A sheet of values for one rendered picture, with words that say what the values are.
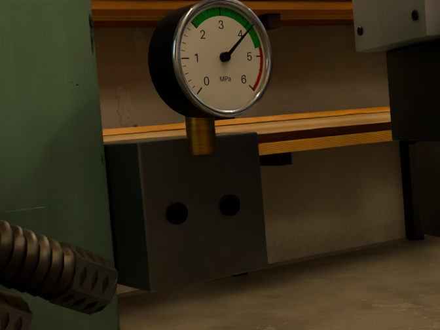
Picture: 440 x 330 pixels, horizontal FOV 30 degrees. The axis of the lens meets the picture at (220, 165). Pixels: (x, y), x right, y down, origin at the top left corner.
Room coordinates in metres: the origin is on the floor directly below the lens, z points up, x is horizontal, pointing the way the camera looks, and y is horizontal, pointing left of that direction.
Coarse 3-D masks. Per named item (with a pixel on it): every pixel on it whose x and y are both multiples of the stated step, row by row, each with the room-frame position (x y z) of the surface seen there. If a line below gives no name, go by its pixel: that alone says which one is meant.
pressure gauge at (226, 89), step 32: (224, 0) 0.43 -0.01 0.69; (160, 32) 0.43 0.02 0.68; (192, 32) 0.42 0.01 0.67; (224, 32) 0.43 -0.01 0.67; (256, 32) 0.44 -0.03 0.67; (160, 64) 0.42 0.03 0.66; (192, 64) 0.42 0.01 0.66; (224, 64) 0.43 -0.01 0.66; (256, 64) 0.44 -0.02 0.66; (160, 96) 0.43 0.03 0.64; (192, 96) 0.41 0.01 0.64; (224, 96) 0.43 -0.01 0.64; (256, 96) 0.44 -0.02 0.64; (192, 128) 0.44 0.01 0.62
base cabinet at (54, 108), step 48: (0, 0) 0.43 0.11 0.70; (48, 0) 0.44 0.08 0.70; (0, 48) 0.42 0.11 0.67; (48, 48) 0.44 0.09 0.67; (0, 96) 0.42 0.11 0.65; (48, 96) 0.44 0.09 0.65; (96, 96) 0.45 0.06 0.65; (0, 144) 0.42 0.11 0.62; (48, 144) 0.44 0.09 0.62; (96, 144) 0.45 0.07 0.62; (0, 192) 0.42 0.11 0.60; (48, 192) 0.44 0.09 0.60; (96, 192) 0.45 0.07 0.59; (96, 240) 0.45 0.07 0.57; (0, 288) 0.42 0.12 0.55
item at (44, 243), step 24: (0, 240) 0.31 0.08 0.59; (24, 240) 0.31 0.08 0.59; (48, 240) 0.33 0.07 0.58; (0, 264) 0.31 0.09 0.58; (24, 264) 0.32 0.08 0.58; (48, 264) 0.32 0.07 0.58; (72, 264) 0.33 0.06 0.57; (96, 264) 0.34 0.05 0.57; (24, 288) 0.32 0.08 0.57; (48, 288) 0.33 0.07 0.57; (72, 288) 0.33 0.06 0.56; (96, 288) 0.34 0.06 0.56; (0, 312) 0.32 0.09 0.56; (24, 312) 0.33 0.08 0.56
